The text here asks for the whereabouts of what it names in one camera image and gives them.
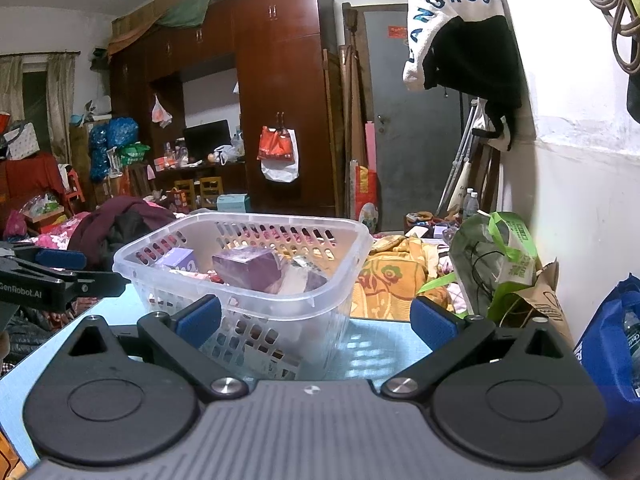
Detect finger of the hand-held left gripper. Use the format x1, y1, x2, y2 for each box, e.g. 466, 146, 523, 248
0, 260, 127, 313
0, 241, 87, 275

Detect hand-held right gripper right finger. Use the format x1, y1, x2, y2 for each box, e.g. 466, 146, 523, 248
380, 296, 574, 404

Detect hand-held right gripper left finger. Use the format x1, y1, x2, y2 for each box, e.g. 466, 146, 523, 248
65, 294, 250, 404

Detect light purple box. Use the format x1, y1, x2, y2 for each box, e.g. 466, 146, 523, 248
155, 247, 196, 273

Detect dark purple medicine box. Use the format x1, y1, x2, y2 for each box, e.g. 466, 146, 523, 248
211, 246, 286, 293

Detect clear plastic basket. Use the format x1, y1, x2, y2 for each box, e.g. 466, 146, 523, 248
112, 211, 373, 383

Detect pink floral bedding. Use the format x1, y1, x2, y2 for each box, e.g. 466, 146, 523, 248
35, 212, 93, 251

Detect orange patterned blanket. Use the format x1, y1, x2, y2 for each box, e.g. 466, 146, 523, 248
350, 235, 456, 321

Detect dark maroon clothes pile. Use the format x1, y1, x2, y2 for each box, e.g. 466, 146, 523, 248
67, 196, 178, 271

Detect red plastic stool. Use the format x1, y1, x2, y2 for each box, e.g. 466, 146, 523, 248
65, 170, 83, 206

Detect green plastic bag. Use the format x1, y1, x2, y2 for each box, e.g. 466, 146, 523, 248
417, 211, 541, 323

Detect red cloth-covered furniture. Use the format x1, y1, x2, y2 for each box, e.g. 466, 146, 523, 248
0, 152, 66, 221

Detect brown paper bag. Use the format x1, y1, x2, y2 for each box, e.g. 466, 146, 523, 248
515, 260, 576, 346

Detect teal box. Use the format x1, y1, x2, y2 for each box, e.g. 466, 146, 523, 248
216, 194, 251, 213

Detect white patterned gift bag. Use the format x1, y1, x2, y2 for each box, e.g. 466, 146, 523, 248
5, 122, 40, 161

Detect blue plastic bags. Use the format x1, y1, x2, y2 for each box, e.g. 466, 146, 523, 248
89, 117, 140, 183

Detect green plastic basket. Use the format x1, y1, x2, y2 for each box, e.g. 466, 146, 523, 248
116, 142, 151, 166

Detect yellow wooden chairs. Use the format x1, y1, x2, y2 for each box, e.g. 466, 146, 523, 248
175, 177, 223, 211

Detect beige curtain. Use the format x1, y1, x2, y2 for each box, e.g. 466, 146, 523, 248
0, 55, 25, 121
46, 52, 76, 163

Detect blue shopping bag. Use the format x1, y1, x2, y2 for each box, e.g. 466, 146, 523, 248
575, 274, 640, 468

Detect small hanging plastic bag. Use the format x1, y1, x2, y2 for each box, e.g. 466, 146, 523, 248
151, 94, 173, 128

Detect black monitor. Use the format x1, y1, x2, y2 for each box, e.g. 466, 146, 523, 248
182, 120, 232, 163

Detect metal crutches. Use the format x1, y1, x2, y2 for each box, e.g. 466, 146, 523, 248
437, 100, 481, 216

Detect red white shopping bag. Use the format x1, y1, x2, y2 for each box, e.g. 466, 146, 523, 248
257, 125, 300, 182

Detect pink roll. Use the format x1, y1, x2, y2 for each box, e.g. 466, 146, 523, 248
365, 121, 378, 171

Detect grey door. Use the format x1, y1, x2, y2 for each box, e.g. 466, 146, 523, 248
364, 5, 468, 233

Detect wooden planks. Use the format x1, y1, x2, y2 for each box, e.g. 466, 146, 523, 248
322, 5, 373, 221

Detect dark wooden wardrobe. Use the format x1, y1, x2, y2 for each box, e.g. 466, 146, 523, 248
107, 0, 346, 218

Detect hanging white black garment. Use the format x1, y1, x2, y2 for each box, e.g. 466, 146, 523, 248
402, 0, 523, 153

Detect coiled cable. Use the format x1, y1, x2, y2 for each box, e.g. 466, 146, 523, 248
585, 0, 640, 76

